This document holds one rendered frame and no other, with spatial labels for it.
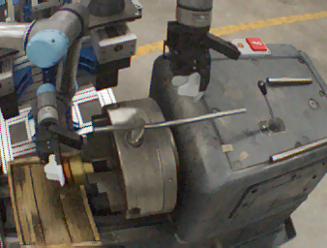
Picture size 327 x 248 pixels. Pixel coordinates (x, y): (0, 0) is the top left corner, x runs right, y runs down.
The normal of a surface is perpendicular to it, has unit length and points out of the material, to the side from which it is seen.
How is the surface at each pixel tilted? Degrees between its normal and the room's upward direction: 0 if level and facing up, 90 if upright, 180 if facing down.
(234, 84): 0
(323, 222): 0
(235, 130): 0
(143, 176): 45
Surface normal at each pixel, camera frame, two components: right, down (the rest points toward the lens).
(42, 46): -0.18, 0.76
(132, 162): 0.24, -0.11
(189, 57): 0.30, 0.63
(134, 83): 0.11, -0.61
